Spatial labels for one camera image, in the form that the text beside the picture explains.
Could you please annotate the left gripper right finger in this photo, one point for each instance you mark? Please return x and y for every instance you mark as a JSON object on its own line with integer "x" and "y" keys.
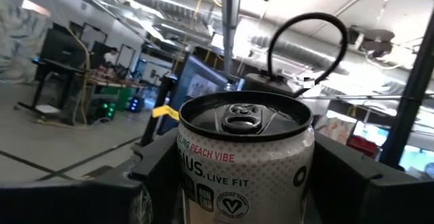
{"x": 373, "y": 203}

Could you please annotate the wooden work table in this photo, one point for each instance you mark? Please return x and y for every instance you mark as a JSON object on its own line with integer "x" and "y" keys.
{"x": 112, "y": 83}

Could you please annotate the black box blue lights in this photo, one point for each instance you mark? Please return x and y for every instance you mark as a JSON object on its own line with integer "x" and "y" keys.
{"x": 134, "y": 104}

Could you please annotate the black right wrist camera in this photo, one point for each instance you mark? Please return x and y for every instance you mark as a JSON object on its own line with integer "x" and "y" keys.
{"x": 268, "y": 83}

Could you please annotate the yellow paper tag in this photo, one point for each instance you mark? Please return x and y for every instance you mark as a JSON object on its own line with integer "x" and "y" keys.
{"x": 165, "y": 112}

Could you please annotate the black stand pole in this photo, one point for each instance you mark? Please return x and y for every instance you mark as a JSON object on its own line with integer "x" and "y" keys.
{"x": 154, "y": 125}

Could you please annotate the silver ceiling duct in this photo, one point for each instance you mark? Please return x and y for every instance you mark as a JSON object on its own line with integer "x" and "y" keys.
{"x": 298, "y": 52}

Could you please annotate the grey metal pole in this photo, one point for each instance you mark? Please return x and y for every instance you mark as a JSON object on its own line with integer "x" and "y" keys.
{"x": 230, "y": 23}

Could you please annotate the green bin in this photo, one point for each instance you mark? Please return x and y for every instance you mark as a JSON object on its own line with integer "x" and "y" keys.
{"x": 120, "y": 98}

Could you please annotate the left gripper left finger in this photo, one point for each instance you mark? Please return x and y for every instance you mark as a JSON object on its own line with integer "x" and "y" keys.
{"x": 84, "y": 203}

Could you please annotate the black box green lights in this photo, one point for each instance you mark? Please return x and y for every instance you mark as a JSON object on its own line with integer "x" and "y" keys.
{"x": 105, "y": 110}

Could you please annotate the black standing desk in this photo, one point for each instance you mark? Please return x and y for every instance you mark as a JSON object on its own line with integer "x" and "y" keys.
{"x": 57, "y": 57}

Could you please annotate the pale cardboard box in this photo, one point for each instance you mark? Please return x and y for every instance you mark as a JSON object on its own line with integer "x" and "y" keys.
{"x": 339, "y": 129}

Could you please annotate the black frame post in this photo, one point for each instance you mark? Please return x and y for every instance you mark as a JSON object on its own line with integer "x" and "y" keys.
{"x": 410, "y": 98}

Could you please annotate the white Celsius Peach Vibe can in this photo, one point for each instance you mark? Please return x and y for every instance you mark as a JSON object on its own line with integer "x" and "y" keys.
{"x": 244, "y": 169}

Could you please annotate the blue display board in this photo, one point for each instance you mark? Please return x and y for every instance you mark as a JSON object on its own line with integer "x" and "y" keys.
{"x": 200, "y": 81}

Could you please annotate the red box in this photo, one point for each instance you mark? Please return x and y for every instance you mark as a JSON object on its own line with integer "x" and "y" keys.
{"x": 363, "y": 146}

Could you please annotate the person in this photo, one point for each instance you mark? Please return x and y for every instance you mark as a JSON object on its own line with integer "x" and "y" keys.
{"x": 110, "y": 56}

